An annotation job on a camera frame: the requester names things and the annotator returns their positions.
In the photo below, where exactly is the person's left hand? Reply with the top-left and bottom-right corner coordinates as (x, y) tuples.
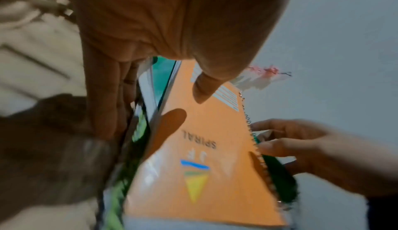
(66, 0), (300, 142)

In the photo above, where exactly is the person's right hand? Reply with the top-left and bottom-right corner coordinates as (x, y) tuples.
(249, 118), (398, 198)

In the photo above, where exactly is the orange spiral notebook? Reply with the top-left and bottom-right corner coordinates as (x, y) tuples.
(124, 59), (289, 227)

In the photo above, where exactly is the teal cover book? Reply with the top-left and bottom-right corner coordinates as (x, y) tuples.
(150, 56), (182, 108)

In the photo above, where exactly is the dark green notebook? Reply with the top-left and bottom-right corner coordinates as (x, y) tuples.
(253, 136), (300, 206)

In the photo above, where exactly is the pink white paper scrap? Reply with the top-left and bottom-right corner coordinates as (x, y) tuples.
(231, 64), (293, 92)

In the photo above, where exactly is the green white patterned book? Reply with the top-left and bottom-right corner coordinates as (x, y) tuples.
(95, 96), (153, 230)

